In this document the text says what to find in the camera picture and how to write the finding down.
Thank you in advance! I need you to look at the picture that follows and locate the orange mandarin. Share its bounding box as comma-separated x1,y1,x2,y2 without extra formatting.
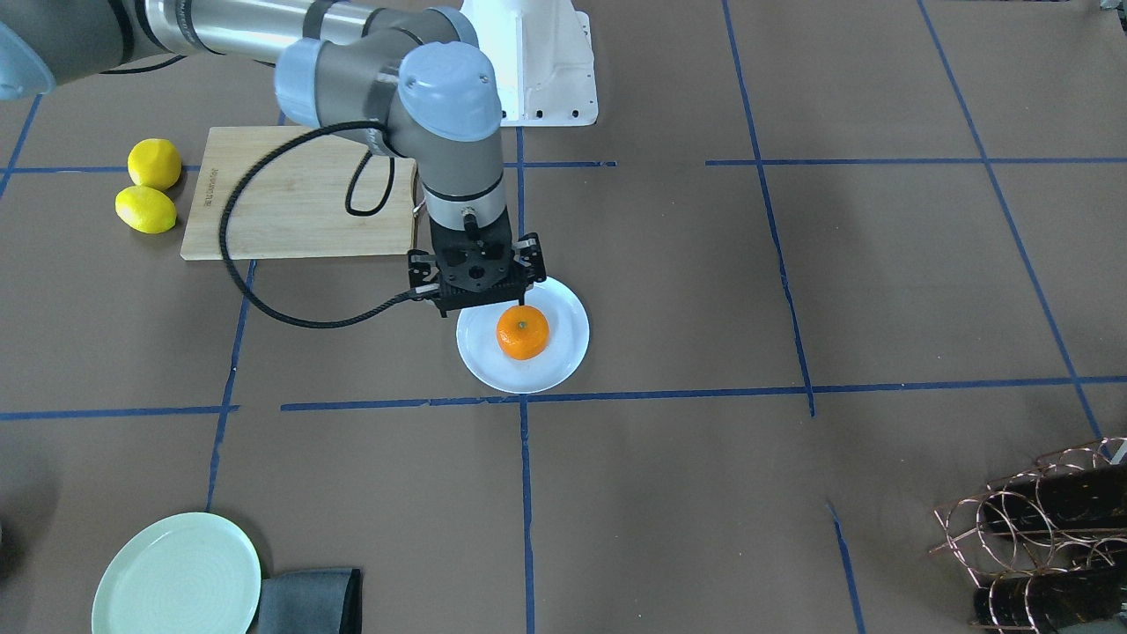
495,305,550,361

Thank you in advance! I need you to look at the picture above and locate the dark grey folded cloth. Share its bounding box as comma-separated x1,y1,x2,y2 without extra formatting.
257,568,364,633

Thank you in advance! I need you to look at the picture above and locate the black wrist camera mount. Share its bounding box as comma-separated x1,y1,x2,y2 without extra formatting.
408,232,547,316

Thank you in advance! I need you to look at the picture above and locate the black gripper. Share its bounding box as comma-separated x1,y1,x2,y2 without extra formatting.
428,211,512,256

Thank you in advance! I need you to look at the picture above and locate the light green plate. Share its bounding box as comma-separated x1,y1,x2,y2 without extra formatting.
90,512,261,633

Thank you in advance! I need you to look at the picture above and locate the bamboo cutting board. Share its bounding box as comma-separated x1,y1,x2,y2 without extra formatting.
180,125,417,261

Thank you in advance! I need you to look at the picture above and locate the copper wire wine rack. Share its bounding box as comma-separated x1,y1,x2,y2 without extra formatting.
932,437,1124,633

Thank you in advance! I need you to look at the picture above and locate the dark green wine bottle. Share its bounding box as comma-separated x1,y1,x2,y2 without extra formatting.
973,566,1126,633

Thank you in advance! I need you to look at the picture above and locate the light blue plate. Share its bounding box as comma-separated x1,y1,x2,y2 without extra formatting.
456,277,589,394

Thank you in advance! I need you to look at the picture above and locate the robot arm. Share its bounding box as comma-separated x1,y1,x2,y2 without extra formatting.
1,1,512,257

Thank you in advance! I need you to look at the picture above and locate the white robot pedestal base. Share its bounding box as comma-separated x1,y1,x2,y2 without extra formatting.
461,1,600,128

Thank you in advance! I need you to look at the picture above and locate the lower yellow lemon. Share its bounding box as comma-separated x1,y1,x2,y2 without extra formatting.
126,139,184,191

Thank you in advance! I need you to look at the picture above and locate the upper yellow lemon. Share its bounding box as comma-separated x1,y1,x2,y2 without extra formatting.
115,185,178,234

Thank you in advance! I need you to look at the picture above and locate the yellow lemon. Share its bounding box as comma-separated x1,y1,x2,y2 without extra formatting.
126,139,184,191
115,185,178,234

